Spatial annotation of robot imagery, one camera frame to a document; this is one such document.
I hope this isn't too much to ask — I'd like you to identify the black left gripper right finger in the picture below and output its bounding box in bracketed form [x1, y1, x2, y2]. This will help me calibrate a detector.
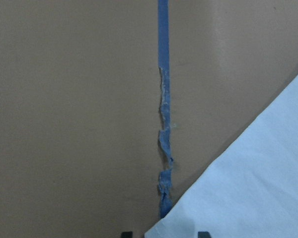
[198, 231, 211, 238]

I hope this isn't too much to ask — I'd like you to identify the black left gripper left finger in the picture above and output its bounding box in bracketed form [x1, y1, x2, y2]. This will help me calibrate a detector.
[121, 231, 133, 238]

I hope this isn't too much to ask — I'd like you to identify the light blue t-shirt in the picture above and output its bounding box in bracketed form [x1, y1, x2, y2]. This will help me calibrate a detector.
[145, 75, 298, 238]

